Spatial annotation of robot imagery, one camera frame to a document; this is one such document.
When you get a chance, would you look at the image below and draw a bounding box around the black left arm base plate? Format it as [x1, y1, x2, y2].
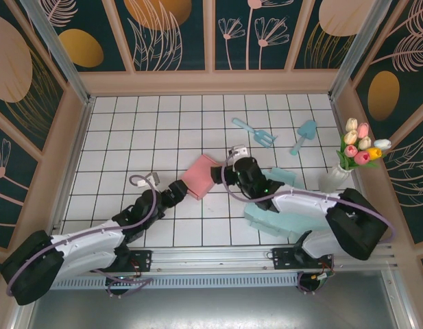
[123, 249, 154, 273]

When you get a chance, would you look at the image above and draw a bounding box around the light blue paper box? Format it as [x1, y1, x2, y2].
[244, 167, 330, 239]

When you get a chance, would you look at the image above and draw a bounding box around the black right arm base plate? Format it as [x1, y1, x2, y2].
[271, 245, 335, 271]

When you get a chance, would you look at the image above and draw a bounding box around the aluminium mounting rail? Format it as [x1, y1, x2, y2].
[24, 242, 400, 276]

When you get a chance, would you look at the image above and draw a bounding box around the pink paper box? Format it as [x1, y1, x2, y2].
[182, 154, 221, 202]

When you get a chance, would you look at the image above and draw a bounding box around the light blue toy rake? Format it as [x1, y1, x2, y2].
[231, 117, 279, 149]

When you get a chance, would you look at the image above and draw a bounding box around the white ribbed vase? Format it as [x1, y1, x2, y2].
[317, 163, 352, 193]

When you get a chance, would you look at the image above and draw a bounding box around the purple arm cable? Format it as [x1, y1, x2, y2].
[223, 154, 396, 296]
[5, 173, 157, 300]

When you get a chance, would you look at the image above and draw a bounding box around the grey metal sheet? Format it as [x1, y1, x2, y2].
[12, 287, 413, 329]

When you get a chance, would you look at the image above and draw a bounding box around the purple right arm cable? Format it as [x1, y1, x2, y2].
[223, 154, 396, 296]

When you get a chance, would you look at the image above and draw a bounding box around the artificial tulip bouquet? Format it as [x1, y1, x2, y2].
[336, 117, 393, 171]

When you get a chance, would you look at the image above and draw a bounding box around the light blue toy shovel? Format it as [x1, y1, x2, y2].
[289, 119, 317, 156]

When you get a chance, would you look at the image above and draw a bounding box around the aluminium frame post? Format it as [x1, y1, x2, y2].
[19, 0, 96, 108]
[328, 0, 394, 101]

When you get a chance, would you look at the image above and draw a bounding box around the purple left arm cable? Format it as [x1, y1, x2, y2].
[5, 173, 157, 300]

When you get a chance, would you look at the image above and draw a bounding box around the grey slotted cable duct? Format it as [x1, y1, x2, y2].
[49, 275, 394, 291]

